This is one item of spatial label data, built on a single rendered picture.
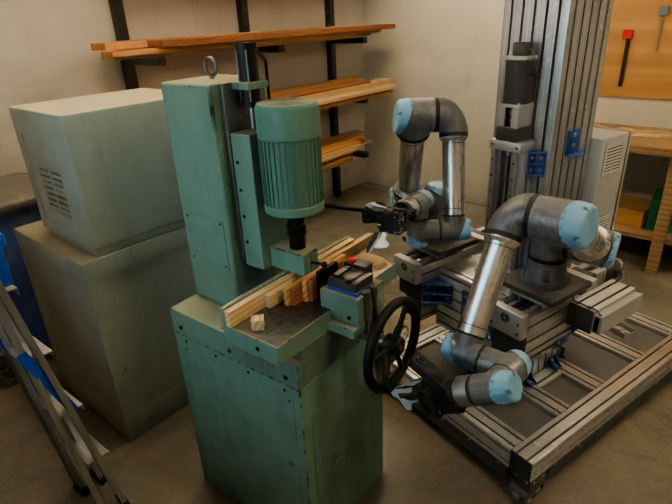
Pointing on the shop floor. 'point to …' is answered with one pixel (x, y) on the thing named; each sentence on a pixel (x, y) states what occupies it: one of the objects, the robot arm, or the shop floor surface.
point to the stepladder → (51, 396)
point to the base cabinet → (284, 429)
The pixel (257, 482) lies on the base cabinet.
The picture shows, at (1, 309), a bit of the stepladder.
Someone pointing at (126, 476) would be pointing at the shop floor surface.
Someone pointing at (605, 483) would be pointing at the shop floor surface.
